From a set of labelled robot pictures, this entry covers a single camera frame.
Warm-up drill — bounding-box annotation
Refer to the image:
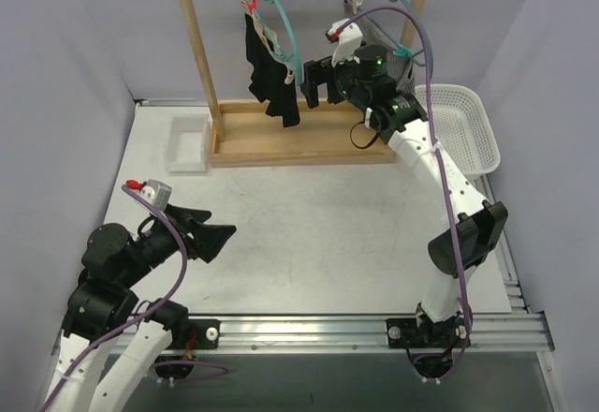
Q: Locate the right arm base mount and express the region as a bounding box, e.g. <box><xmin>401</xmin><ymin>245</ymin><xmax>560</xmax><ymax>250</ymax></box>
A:
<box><xmin>385</xmin><ymin>316</ymin><xmax>465</xmax><ymax>350</ymax></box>

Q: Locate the black underwear beige waistband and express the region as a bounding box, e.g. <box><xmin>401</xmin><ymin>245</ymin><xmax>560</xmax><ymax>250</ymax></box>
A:
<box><xmin>244</xmin><ymin>14</ymin><xmax>300</xmax><ymax>127</ymax></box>

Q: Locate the teal clothespin on striped underwear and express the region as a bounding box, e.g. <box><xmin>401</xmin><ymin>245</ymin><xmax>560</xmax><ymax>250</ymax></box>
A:
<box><xmin>393</xmin><ymin>46</ymin><xmax>413</xmax><ymax>58</ymax></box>

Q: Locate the white foam tray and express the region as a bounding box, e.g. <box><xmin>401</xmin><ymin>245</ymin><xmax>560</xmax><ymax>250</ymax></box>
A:
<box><xmin>164</xmin><ymin>114</ymin><xmax>212</xmax><ymax>175</ymax></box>

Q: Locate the wooden clothes rack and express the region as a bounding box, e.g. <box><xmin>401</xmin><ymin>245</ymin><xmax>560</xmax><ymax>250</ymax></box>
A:
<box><xmin>168</xmin><ymin>0</ymin><xmax>438</xmax><ymax>169</ymax></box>

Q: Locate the white perforated plastic basket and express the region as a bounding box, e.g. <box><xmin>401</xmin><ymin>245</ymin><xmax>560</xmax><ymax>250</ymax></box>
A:
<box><xmin>431</xmin><ymin>83</ymin><xmax>501</xmax><ymax>180</ymax></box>

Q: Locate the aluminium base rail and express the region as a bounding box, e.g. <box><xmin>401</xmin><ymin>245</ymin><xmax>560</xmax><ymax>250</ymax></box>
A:
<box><xmin>162</xmin><ymin>313</ymin><xmax>554</xmax><ymax>355</ymax></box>

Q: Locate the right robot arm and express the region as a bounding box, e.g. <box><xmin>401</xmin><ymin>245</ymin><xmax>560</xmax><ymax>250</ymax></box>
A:
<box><xmin>300</xmin><ymin>45</ymin><xmax>508</xmax><ymax>346</ymax></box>

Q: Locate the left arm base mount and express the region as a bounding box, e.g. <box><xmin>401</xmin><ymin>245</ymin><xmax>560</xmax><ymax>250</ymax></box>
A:
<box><xmin>173</xmin><ymin>318</ymin><xmax>221</xmax><ymax>350</ymax></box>

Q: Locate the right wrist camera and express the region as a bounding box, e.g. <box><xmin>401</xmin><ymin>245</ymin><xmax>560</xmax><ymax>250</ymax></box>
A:
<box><xmin>326</xmin><ymin>19</ymin><xmax>363</xmax><ymax>67</ymax></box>

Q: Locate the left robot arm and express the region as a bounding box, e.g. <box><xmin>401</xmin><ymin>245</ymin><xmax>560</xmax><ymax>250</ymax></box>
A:
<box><xmin>41</xmin><ymin>205</ymin><xmax>237</xmax><ymax>411</ymax></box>

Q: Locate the grey striped underwear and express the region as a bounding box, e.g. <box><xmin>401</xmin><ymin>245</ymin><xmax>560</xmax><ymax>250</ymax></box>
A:
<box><xmin>356</xmin><ymin>18</ymin><xmax>415</xmax><ymax>94</ymax></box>

